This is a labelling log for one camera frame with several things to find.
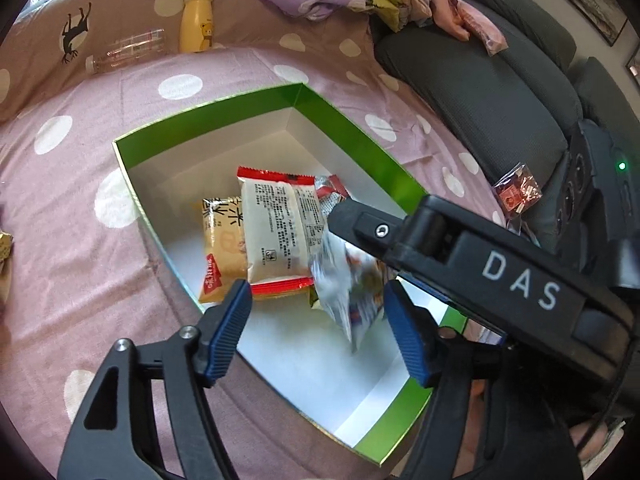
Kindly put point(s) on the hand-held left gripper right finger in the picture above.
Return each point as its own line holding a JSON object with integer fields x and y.
{"x": 407, "y": 335}

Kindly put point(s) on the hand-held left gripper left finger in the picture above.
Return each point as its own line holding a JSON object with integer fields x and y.
{"x": 227, "y": 332}

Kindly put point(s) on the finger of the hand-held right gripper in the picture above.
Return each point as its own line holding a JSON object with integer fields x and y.
{"x": 365, "y": 230}

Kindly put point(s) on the red and silver snack packet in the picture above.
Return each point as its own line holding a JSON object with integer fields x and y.
{"x": 327, "y": 190}

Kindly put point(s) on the silver falling snack packet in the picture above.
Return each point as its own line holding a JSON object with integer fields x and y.
{"x": 345, "y": 290}

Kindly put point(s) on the large yellow snack packet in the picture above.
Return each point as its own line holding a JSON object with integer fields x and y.
{"x": 222, "y": 250}

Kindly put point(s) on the green cardboard box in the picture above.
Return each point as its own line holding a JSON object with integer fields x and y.
{"x": 300, "y": 385}

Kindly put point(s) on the red and white snack packet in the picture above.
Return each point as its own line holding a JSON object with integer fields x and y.
{"x": 275, "y": 230}

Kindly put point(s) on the person's right hand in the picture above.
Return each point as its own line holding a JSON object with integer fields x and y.
{"x": 590, "y": 440}

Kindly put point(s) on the small clear red packet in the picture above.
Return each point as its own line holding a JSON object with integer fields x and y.
{"x": 517, "y": 192}

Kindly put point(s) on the grey sofa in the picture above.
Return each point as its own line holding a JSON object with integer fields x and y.
{"x": 475, "y": 85}

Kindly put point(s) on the pink polka dot blanket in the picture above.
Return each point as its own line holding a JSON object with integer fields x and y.
{"x": 65, "y": 210}

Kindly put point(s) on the yellow patterned cloth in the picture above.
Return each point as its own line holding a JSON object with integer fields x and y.
{"x": 395, "y": 7}

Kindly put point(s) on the pink orange cloth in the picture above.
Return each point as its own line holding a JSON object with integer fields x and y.
{"x": 470, "y": 20}

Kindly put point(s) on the gold snack packet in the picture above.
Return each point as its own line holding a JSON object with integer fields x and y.
{"x": 5, "y": 250}

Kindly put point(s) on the yellow bottle with red cap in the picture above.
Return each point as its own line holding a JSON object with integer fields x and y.
{"x": 197, "y": 25}

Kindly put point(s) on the clear plastic bottle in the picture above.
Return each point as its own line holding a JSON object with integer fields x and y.
{"x": 130, "y": 52}

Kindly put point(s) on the brown polka dot cover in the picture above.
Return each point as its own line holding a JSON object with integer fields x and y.
{"x": 125, "y": 10}

